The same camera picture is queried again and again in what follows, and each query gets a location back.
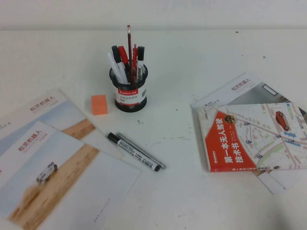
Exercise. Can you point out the white marker with black cap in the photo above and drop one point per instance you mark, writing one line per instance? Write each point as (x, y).
(140, 52)
(134, 153)

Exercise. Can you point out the black capped slim marker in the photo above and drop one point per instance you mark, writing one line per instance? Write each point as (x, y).
(115, 52)

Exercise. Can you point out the red book with map cover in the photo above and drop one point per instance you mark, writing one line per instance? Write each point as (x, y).
(227, 148)

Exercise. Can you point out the red ballpoint pen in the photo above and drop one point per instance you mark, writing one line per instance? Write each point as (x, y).
(135, 55)

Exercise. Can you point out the brochure with white vehicle photo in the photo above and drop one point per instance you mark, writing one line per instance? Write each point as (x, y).
(72, 191)

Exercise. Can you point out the red pencil with eraser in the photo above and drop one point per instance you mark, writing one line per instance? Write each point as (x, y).
(129, 43)

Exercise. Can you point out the brochure with grey interior photo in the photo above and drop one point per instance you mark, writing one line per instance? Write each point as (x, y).
(239, 88)

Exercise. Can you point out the brochure with sky and sand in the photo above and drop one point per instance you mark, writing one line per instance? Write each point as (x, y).
(48, 107)

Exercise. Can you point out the black mesh pen holder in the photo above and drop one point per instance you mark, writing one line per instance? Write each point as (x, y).
(129, 105)

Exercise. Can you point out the grey silver pen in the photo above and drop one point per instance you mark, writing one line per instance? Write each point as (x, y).
(144, 151)

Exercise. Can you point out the red capped marker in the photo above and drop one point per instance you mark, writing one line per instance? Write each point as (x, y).
(123, 54)

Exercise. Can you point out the white pen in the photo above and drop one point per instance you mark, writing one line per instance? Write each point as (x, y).
(115, 67)

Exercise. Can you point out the orange foam block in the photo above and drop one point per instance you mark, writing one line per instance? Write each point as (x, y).
(99, 105)

